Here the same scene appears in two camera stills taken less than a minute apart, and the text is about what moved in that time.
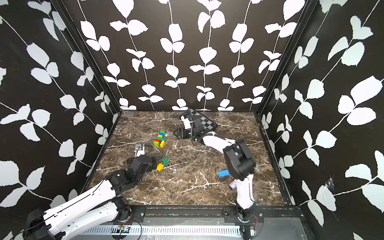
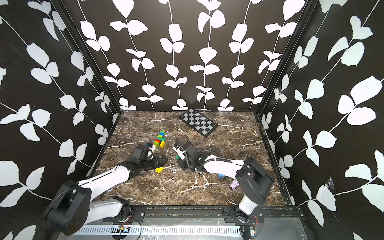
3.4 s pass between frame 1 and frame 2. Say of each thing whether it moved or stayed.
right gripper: moved
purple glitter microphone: stayed
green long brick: stayed
